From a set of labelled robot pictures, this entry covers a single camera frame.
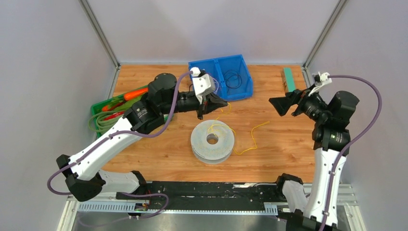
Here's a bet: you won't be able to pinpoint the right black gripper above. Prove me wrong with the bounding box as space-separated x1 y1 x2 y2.
268 83 329 123

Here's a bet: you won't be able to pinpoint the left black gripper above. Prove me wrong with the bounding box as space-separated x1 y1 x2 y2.
160 92 228 121

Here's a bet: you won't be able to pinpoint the yellow cable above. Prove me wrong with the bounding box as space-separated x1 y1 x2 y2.
207 103 270 156

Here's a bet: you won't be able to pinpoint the white perforated cable spool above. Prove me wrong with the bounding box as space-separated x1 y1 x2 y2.
191 120 235 165

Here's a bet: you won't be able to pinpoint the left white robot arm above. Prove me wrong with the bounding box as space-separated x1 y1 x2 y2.
56 70 228 202

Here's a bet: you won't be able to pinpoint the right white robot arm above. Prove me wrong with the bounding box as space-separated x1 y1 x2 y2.
269 90 359 231

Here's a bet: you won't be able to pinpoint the green topped wooden block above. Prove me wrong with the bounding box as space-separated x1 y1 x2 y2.
281 67 296 93

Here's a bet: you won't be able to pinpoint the blue divided plastic bin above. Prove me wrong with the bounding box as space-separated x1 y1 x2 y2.
188 54 254 102

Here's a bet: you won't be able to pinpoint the green vegetable tray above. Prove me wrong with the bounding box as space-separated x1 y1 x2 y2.
90 84 169 139

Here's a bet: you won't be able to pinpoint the orange toy carrot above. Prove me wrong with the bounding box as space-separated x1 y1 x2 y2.
123 87 148 101

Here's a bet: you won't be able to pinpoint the green toy leafy vegetable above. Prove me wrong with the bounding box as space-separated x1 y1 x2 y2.
109 96 142 111

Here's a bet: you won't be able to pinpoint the red toy chili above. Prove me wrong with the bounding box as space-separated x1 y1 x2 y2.
102 101 125 121

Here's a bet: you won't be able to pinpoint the green toy beans bundle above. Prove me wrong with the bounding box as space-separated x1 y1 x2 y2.
88 111 125 134

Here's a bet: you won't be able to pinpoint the purple and white cables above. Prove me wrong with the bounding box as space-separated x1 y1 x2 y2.
212 76 222 96

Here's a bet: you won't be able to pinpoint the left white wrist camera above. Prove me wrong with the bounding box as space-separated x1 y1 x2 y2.
190 67 216 104

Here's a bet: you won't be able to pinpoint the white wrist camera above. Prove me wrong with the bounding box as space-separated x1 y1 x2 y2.
308 72 332 96
190 67 216 104

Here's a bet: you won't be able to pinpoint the black cable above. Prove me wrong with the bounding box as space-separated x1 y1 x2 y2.
223 69 243 90

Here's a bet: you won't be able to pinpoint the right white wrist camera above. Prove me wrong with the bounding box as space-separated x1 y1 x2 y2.
308 72 332 96

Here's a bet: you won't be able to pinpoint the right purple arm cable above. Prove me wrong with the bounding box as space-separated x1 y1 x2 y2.
277 75 383 231

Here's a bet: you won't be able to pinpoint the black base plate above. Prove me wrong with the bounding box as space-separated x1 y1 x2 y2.
136 181 287 211

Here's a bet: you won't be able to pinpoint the aluminium rail with cable duct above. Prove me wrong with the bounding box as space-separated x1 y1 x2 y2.
67 179 361 216

